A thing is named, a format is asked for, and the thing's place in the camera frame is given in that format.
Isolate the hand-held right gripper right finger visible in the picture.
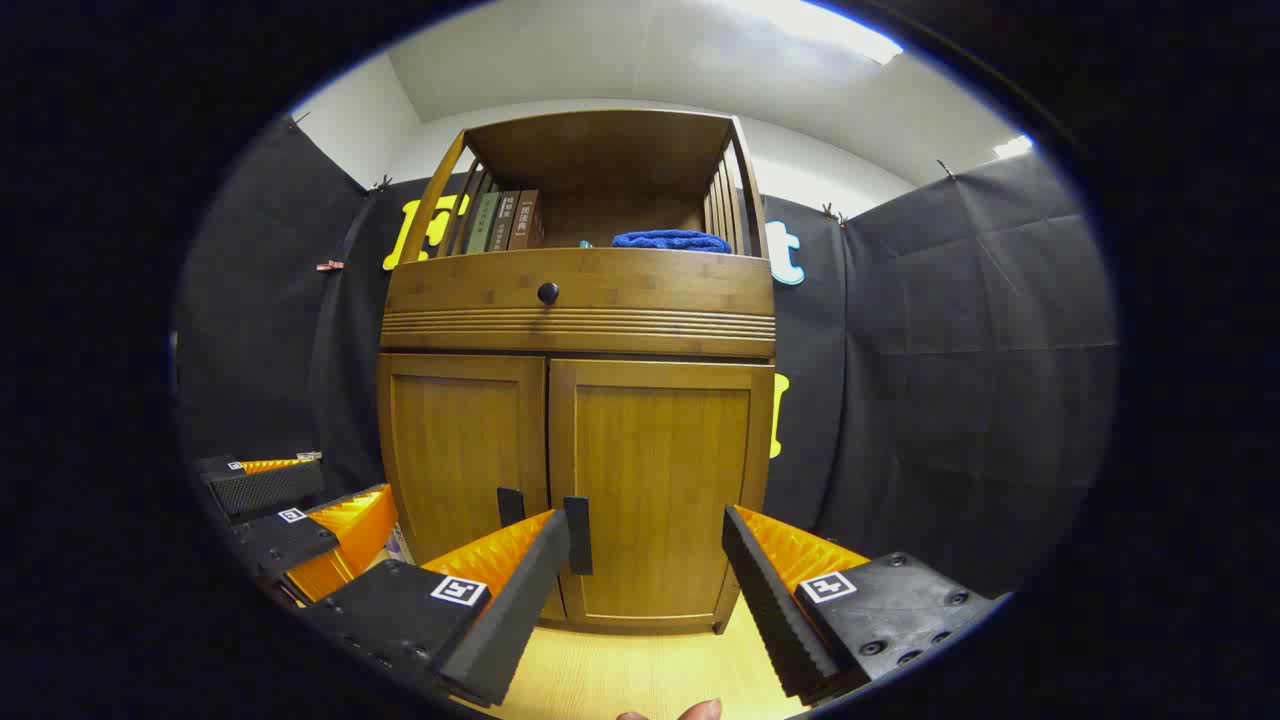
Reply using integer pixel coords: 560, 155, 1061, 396
721, 504, 1009, 706

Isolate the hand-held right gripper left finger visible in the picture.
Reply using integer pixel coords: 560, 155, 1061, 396
300, 508, 573, 709

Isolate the wooden cabinet door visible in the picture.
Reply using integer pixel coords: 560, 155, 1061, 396
548, 358, 776, 633
377, 352, 566, 623

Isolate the wooden double-door shoe cabinet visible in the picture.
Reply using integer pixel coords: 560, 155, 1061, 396
376, 108, 777, 635

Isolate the black backdrop cloth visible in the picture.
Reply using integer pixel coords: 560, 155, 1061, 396
172, 112, 1119, 601

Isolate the wooden drawer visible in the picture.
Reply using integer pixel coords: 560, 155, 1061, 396
382, 247, 777, 353

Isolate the grey-brown book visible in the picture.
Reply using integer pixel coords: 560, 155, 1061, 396
491, 190, 522, 252

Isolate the blue folded towel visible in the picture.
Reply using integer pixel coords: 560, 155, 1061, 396
611, 229, 733, 254

